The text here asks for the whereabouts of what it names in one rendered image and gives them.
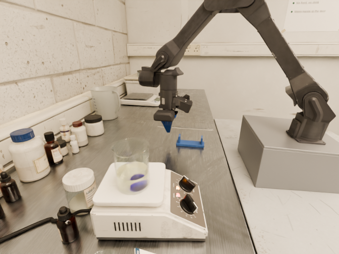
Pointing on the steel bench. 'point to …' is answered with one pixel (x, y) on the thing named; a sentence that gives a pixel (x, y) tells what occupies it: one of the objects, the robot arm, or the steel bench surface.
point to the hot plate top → (136, 200)
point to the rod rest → (190, 142)
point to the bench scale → (141, 99)
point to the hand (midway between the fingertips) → (168, 123)
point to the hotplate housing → (145, 221)
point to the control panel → (175, 209)
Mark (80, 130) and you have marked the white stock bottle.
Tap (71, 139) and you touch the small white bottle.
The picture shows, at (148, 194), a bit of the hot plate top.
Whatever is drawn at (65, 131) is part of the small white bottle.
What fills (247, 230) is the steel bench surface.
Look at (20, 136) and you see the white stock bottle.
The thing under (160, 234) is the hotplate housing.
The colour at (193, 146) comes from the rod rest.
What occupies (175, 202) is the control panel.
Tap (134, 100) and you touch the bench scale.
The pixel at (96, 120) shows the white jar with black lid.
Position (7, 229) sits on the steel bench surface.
